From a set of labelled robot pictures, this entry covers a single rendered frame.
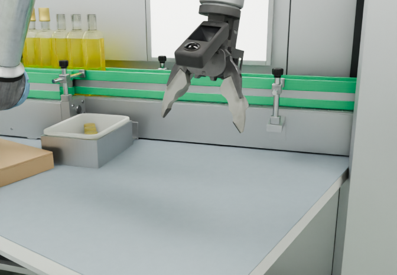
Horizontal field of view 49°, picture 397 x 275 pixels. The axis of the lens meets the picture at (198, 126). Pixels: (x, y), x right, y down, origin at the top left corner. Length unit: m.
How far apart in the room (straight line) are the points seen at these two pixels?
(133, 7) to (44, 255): 0.97
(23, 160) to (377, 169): 0.87
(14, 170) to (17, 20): 0.36
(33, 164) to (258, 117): 0.63
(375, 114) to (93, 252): 0.71
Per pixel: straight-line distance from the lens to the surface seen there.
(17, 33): 1.14
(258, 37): 1.45
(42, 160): 1.20
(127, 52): 1.58
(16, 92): 1.23
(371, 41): 1.09
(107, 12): 1.61
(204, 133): 1.34
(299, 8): 1.46
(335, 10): 1.46
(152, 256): 0.79
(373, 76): 1.10
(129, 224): 0.89
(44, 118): 1.46
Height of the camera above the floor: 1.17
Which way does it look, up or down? 15 degrees down
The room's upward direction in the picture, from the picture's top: straight up
